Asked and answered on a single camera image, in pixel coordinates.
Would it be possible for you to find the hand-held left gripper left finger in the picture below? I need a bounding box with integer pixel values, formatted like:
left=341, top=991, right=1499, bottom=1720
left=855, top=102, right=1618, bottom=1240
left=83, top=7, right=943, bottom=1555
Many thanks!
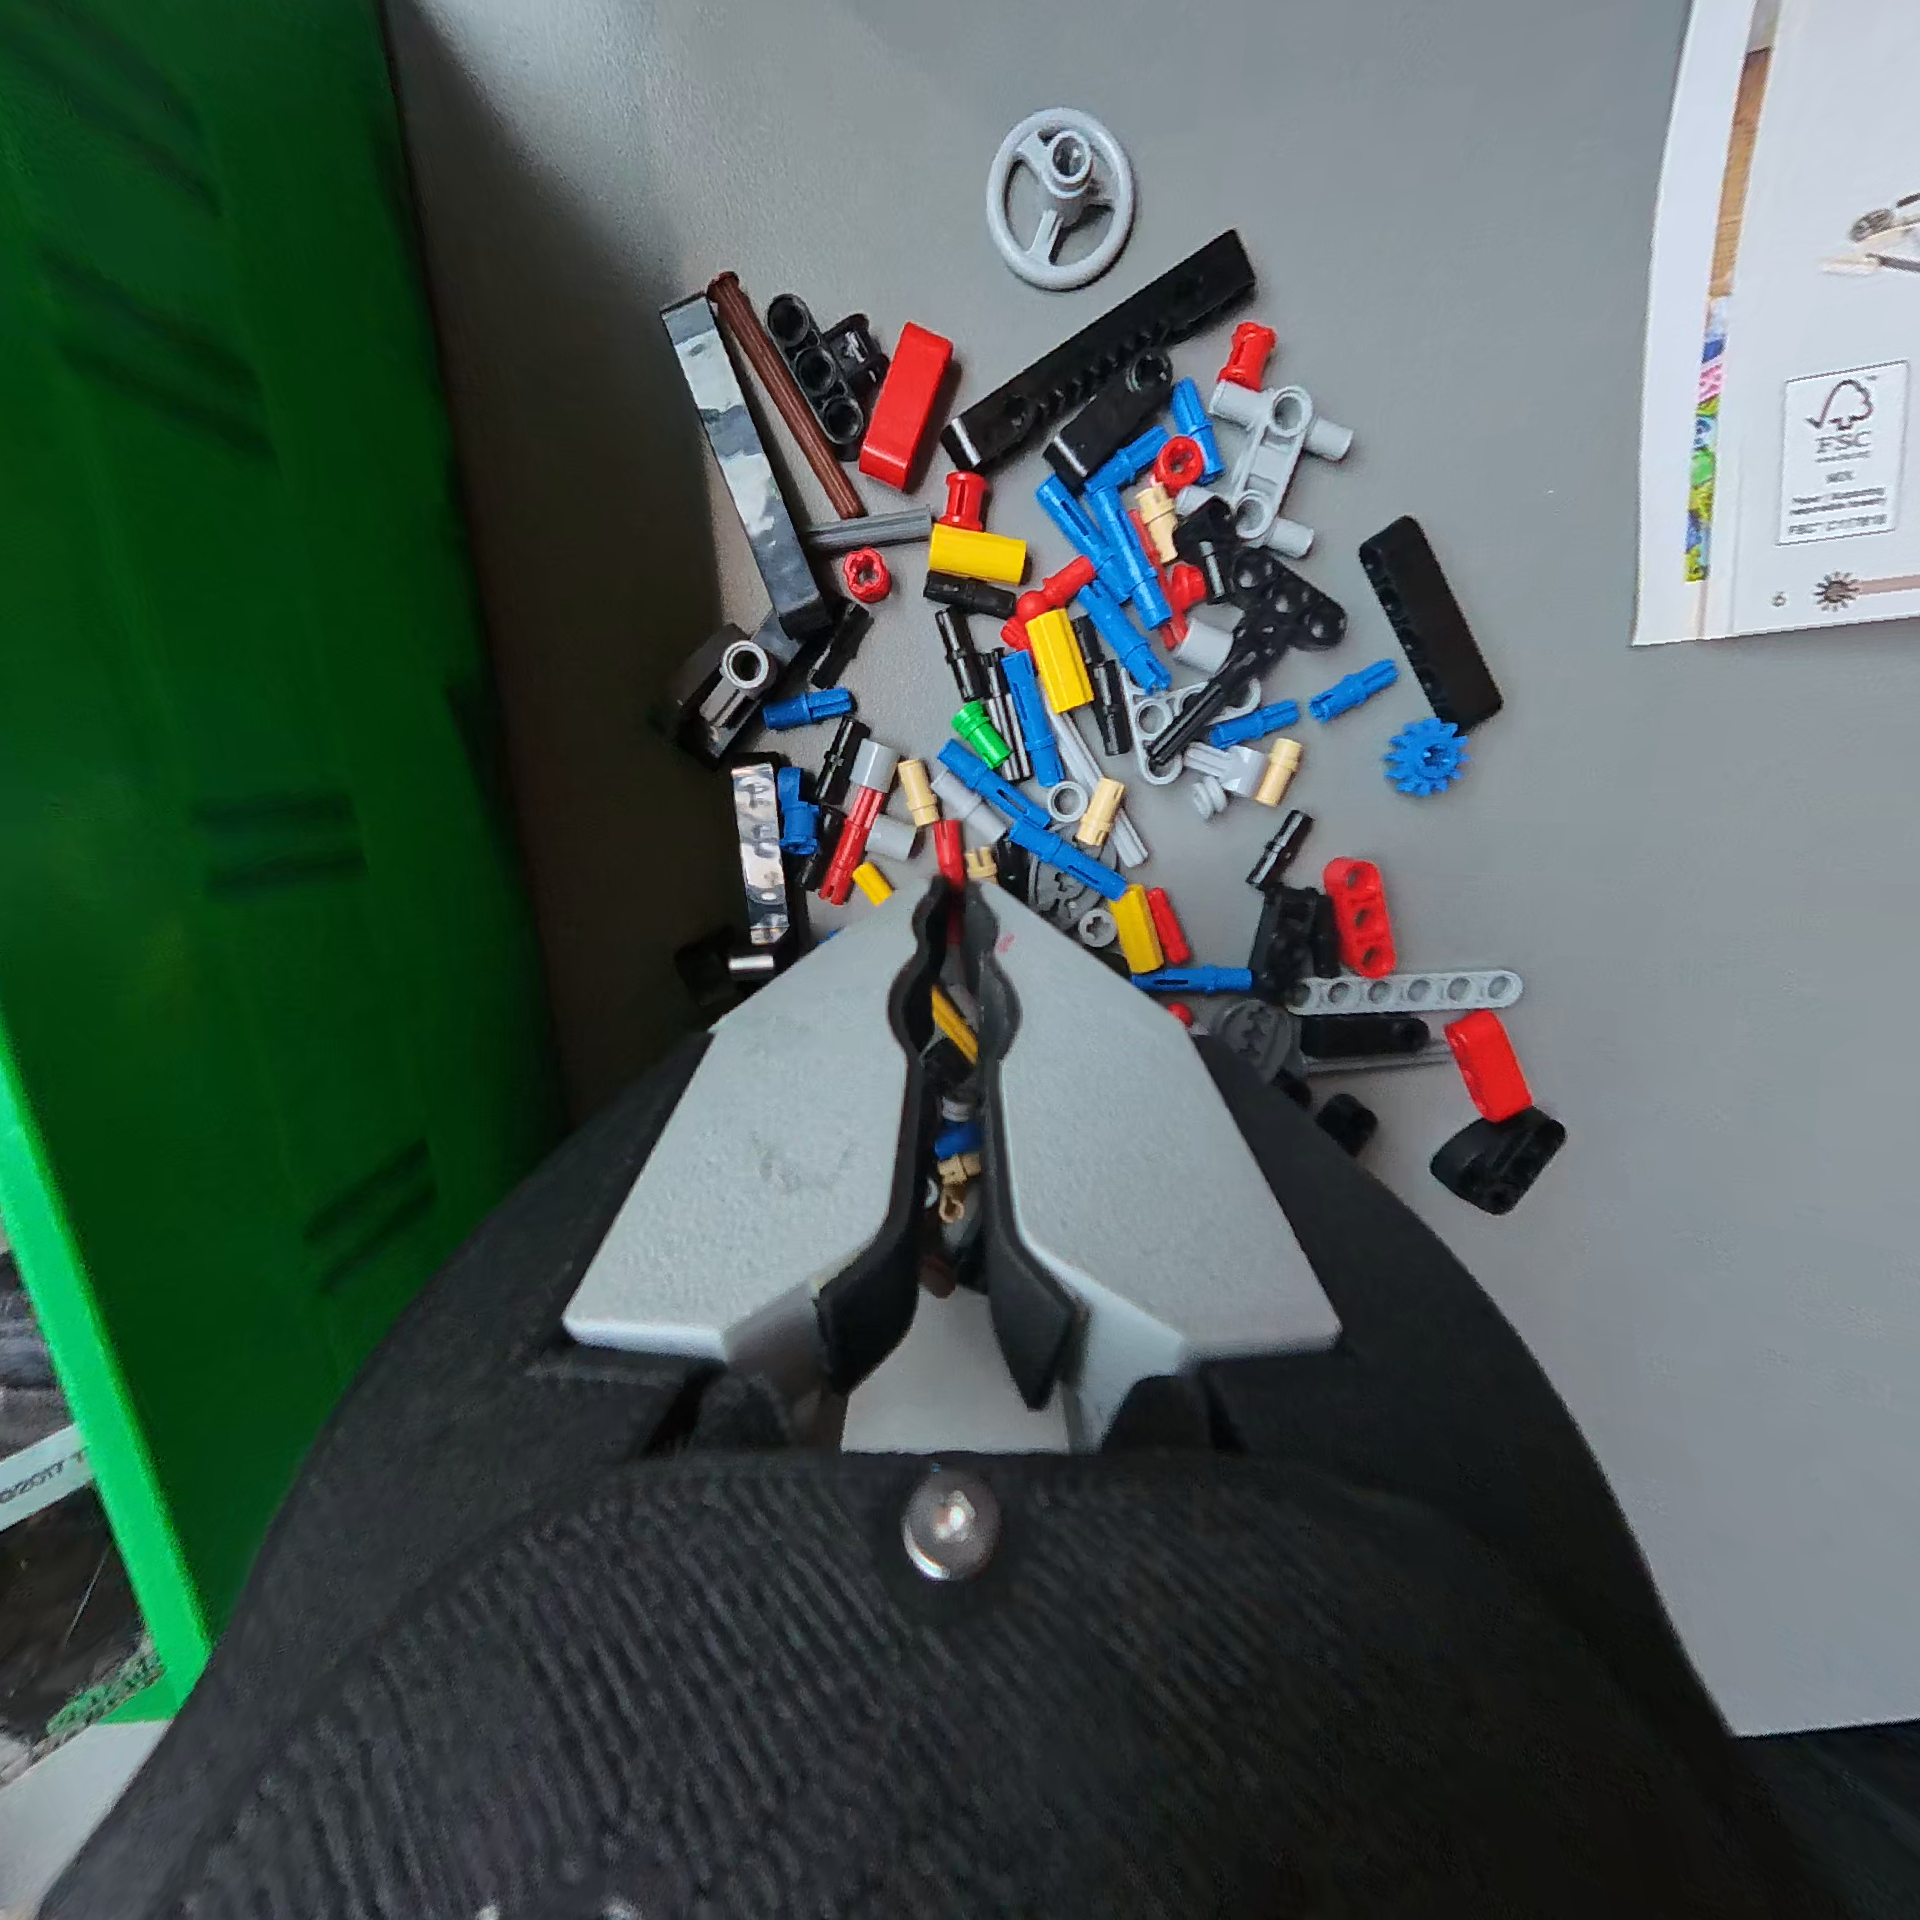
left=562, top=877, right=958, bottom=1395

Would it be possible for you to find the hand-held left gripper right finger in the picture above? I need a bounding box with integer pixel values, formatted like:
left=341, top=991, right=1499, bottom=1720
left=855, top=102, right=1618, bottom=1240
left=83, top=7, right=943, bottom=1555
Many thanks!
left=968, top=882, right=1344, bottom=1411

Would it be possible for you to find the lego instruction booklet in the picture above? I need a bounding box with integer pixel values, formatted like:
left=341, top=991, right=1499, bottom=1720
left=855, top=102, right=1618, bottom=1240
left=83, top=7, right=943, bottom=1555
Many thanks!
left=1632, top=0, right=1920, bottom=649

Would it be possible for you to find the green plastic bin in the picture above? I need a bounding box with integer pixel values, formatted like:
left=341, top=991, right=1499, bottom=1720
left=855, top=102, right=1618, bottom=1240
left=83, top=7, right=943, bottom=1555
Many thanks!
left=0, top=0, right=571, bottom=1727

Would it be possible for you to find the pile of lego pieces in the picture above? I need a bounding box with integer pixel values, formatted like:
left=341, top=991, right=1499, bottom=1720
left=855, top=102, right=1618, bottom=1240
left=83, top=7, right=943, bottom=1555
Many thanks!
left=653, top=104, right=1569, bottom=1307

